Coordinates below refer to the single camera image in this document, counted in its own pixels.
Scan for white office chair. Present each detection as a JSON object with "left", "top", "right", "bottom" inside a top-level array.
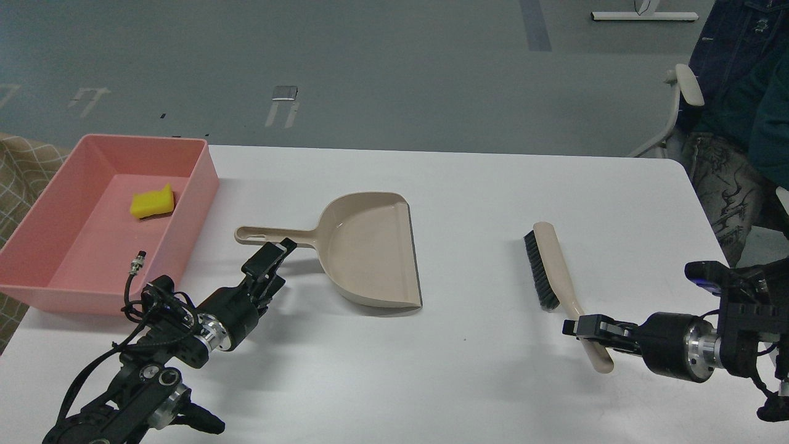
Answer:
[{"left": 628, "top": 63, "right": 705, "bottom": 159}]

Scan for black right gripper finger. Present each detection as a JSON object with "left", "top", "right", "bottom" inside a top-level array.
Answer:
[
  {"left": 562, "top": 314, "right": 640, "bottom": 337},
  {"left": 592, "top": 331, "right": 643, "bottom": 356}
]

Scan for beige plastic dustpan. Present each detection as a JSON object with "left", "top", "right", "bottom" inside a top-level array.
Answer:
[{"left": 234, "top": 191, "right": 423, "bottom": 309}]

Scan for person in dark clothes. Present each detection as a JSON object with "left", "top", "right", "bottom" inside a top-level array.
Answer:
[{"left": 682, "top": 1, "right": 788, "bottom": 266}]

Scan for yellow sponge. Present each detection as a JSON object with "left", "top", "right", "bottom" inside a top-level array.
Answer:
[{"left": 129, "top": 183, "right": 175, "bottom": 220}]

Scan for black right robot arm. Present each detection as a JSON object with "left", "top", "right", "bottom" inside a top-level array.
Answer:
[{"left": 562, "top": 259, "right": 788, "bottom": 422}]

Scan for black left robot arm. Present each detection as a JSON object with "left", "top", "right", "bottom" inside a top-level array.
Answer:
[{"left": 43, "top": 238, "right": 296, "bottom": 443}]

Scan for white table base bar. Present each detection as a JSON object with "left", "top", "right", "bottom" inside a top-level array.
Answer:
[{"left": 590, "top": 11, "right": 699, "bottom": 22}]

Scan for beige checkered cloth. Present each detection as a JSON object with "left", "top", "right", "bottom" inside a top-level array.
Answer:
[{"left": 0, "top": 133, "right": 70, "bottom": 355}]

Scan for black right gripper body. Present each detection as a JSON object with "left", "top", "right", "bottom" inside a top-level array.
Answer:
[{"left": 635, "top": 312, "right": 709, "bottom": 383}]

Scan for pink plastic bin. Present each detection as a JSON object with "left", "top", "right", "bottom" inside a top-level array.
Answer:
[{"left": 1, "top": 134, "right": 219, "bottom": 315}]

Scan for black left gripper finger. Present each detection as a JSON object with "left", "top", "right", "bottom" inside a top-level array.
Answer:
[
  {"left": 240, "top": 242, "right": 285, "bottom": 290},
  {"left": 256, "top": 238, "right": 298, "bottom": 296}
]

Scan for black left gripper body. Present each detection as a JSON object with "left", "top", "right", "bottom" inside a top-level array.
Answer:
[{"left": 197, "top": 279, "right": 285, "bottom": 352}]

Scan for beige hand brush black bristles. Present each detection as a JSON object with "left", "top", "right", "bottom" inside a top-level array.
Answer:
[{"left": 523, "top": 221, "right": 615, "bottom": 374}]

